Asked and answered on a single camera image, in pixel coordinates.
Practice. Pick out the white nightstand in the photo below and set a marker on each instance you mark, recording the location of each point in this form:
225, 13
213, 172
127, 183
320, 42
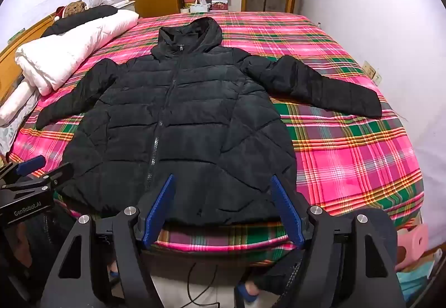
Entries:
127, 5

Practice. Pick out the wall socket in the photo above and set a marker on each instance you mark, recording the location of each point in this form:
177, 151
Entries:
373, 73

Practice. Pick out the pink green plaid bed sheet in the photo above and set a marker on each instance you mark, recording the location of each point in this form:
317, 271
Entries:
348, 154

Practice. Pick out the white basket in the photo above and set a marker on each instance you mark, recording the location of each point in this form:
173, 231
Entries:
200, 7

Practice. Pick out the wooden headboard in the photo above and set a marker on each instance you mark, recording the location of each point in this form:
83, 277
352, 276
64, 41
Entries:
10, 60

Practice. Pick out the black hooded puffer jacket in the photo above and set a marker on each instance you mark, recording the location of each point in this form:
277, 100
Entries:
209, 119

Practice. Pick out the black pillow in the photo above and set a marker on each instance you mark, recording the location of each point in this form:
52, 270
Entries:
87, 15

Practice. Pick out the brown teddy bear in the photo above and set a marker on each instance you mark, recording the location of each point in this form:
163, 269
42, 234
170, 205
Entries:
75, 8

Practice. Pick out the white rolled bolster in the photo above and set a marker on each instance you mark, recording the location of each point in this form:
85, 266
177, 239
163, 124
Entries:
17, 102

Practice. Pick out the teal bag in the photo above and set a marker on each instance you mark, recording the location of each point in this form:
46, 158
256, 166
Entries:
414, 273

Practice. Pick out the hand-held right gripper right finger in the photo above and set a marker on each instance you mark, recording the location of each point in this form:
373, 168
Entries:
289, 215

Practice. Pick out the pink plastic stool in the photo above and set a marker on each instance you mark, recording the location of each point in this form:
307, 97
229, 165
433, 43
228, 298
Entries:
414, 241

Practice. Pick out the white folded duvet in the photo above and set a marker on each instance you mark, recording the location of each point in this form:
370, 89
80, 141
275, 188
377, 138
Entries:
69, 50

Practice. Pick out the blue slipper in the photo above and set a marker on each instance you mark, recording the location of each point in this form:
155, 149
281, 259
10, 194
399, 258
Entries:
113, 273
245, 292

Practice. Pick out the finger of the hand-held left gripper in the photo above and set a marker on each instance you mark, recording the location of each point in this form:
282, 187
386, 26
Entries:
57, 173
31, 165

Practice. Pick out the person's leg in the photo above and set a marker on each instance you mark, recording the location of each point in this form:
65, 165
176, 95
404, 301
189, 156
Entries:
278, 275

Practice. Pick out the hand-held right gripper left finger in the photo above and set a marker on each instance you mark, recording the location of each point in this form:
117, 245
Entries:
158, 214

